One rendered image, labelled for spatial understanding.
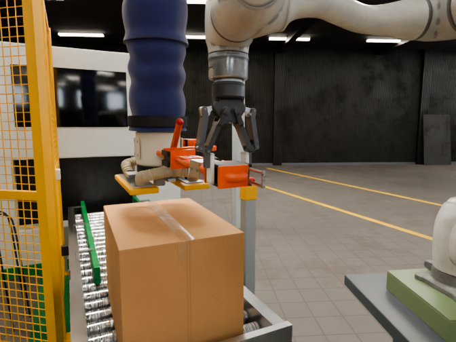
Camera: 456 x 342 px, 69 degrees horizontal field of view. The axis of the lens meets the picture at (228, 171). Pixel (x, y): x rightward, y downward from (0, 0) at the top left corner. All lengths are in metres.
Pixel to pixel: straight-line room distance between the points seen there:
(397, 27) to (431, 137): 12.84
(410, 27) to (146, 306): 1.03
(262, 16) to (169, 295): 0.83
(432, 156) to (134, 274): 13.05
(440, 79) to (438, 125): 1.60
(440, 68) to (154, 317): 13.69
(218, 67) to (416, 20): 0.48
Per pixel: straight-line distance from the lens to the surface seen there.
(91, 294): 1.72
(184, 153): 1.05
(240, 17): 0.59
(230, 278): 1.16
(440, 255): 1.18
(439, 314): 1.10
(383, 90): 13.06
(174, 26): 1.28
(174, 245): 1.04
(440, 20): 0.98
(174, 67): 1.25
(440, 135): 13.94
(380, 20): 0.91
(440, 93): 14.18
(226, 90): 0.74
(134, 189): 1.15
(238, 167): 0.73
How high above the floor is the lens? 1.29
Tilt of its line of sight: 7 degrees down
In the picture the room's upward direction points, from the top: straight up
